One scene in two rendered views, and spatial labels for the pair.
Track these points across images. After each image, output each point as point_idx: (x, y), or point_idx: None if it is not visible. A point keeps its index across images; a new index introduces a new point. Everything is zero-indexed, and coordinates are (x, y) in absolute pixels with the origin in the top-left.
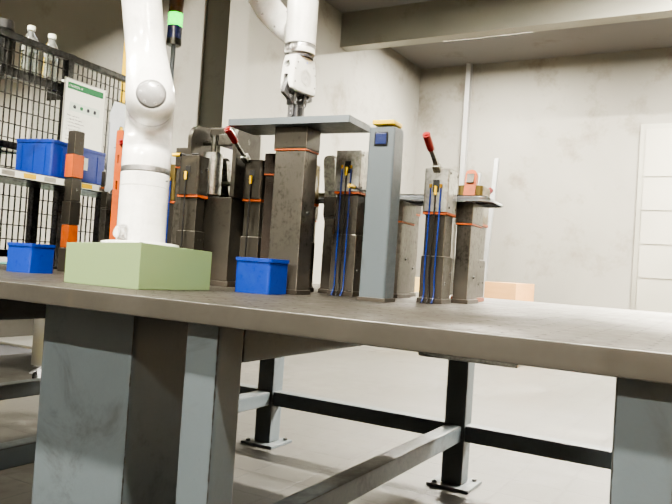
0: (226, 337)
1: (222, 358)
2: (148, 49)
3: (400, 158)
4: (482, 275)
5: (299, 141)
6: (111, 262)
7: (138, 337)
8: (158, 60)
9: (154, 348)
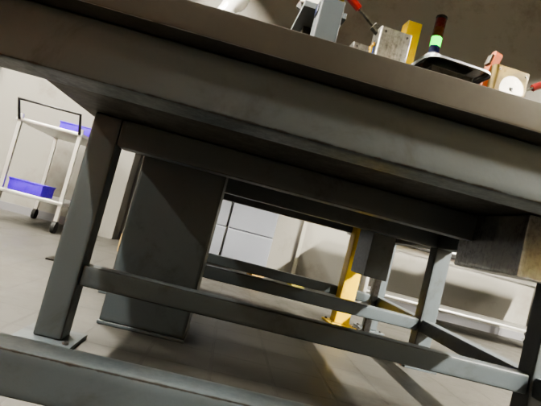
0: (101, 122)
1: (94, 134)
2: (225, 0)
3: (334, 24)
4: None
5: None
6: None
7: (147, 158)
8: (226, 4)
9: (160, 170)
